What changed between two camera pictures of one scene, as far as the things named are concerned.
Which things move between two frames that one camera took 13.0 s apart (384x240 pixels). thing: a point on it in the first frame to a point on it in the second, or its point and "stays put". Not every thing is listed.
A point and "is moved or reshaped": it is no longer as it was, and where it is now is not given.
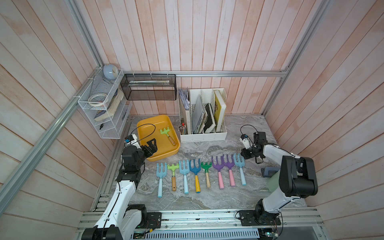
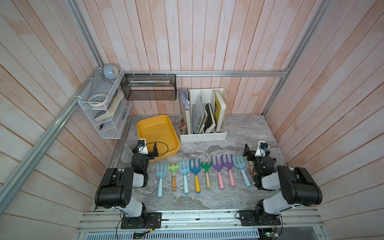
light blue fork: (240, 164) is moved or reshaped
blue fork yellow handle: (196, 171) stays put
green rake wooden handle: (165, 132) to (251, 170)
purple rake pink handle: (229, 165) stays put
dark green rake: (206, 166) stays put
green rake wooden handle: (173, 167) stays put
